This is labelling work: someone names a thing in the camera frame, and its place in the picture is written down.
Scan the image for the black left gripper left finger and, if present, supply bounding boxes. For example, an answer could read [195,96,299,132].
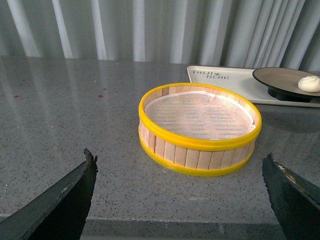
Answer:
[0,149,98,240]

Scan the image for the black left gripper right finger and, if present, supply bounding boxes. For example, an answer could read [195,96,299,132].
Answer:
[262,153,320,240]

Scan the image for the tan plate black rim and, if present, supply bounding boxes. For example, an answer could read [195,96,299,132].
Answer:
[252,67,320,104]

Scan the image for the white steamed bun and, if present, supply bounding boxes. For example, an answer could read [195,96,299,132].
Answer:
[297,75,320,93]

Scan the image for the cream rectangular bear tray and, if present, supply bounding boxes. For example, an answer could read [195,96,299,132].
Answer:
[187,66,320,108]

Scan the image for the yellow rimmed bamboo steamer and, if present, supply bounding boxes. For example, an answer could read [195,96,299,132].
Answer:
[138,83,262,177]

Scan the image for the white steamer liner cloth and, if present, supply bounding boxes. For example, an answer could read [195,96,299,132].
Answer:
[144,91,256,141]

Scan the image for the grey pleated curtain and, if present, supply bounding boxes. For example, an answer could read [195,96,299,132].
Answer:
[0,0,320,72]

